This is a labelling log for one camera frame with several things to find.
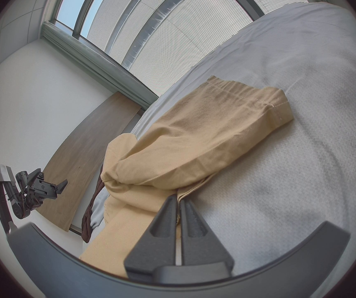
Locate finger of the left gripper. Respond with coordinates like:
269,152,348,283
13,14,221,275
55,179,69,195

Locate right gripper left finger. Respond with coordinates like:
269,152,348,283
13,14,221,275
124,193,178,279

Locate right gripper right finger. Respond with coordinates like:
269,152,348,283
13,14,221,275
179,199,235,277

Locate tan shorts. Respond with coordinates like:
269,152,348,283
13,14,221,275
80,76,294,279

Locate bed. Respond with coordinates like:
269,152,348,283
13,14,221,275
37,2,356,285

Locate brown garment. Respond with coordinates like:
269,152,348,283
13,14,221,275
82,163,110,244

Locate grey-green curtain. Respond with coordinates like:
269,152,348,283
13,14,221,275
41,22,159,109

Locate window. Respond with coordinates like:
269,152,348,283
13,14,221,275
55,0,321,105

